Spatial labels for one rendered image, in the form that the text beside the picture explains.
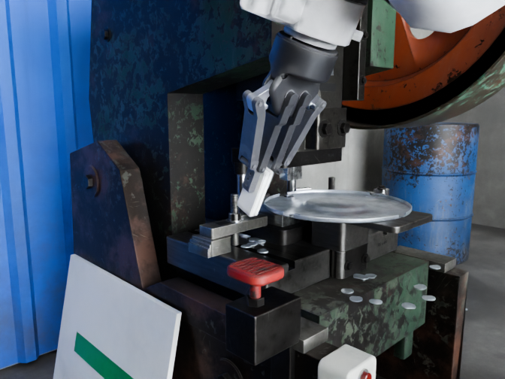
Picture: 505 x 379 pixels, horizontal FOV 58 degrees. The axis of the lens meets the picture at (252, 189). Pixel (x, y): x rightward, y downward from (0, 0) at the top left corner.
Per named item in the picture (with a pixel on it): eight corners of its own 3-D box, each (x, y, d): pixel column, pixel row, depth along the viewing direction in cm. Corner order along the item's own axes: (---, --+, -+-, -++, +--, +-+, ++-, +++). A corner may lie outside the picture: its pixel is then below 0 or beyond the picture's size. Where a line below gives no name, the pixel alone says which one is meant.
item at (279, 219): (326, 215, 104) (327, 195, 103) (282, 227, 94) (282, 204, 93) (296, 209, 110) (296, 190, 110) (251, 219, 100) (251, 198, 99)
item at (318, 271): (397, 249, 109) (399, 224, 108) (266, 304, 78) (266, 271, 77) (300, 226, 130) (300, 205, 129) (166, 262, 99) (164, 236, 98)
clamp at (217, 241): (271, 240, 95) (271, 191, 93) (207, 258, 83) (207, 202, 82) (251, 234, 99) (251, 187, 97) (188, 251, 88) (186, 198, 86)
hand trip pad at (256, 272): (288, 318, 64) (288, 266, 63) (257, 332, 60) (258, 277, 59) (252, 303, 69) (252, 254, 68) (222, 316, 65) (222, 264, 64)
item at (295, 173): (304, 178, 101) (305, 162, 100) (290, 180, 97) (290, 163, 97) (293, 177, 103) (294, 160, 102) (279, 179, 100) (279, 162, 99)
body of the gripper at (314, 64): (308, 46, 47) (278, 128, 51) (355, 54, 53) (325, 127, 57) (261, 22, 51) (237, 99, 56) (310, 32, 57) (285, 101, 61)
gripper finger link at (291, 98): (300, 94, 53) (292, 93, 52) (267, 176, 58) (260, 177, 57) (278, 80, 56) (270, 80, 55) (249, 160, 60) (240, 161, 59)
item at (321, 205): (437, 206, 92) (438, 202, 92) (356, 232, 73) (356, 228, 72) (322, 188, 113) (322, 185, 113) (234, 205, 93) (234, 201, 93)
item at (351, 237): (430, 280, 88) (435, 211, 85) (393, 301, 78) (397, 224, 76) (324, 252, 105) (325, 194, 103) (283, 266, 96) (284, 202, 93)
